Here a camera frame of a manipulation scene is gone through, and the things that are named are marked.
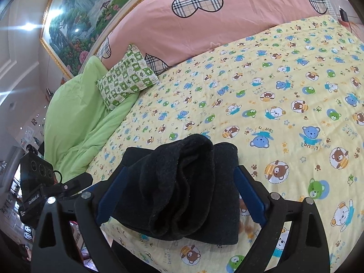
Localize yellow bear print blanket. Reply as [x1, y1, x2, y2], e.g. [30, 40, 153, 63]
[85, 14, 364, 273]

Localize group of wall pictures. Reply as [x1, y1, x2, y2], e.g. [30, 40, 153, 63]
[17, 116, 46, 152]

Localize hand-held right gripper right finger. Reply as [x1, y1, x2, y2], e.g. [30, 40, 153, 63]
[233, 165, 332, 273]

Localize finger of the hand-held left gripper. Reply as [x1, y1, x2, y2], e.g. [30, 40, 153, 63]
[40, 172, 94, 197]

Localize pink heart print duvet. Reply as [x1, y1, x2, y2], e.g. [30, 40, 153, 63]
[97, 0, 329, 76]

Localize gold framed landscape painting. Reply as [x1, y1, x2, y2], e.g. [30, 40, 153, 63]
[39, 0, 169, 79]

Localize black pants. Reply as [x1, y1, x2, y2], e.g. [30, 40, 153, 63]
[113, 134, 241, 247]

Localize green checkered pillow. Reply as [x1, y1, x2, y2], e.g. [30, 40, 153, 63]
[96, 44, 160, 113]

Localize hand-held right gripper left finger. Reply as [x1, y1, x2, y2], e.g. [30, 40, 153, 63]
[31, 166, 129, 273]

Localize light green quilt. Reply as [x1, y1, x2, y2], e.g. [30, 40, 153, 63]
[43, 56, 140, 174]

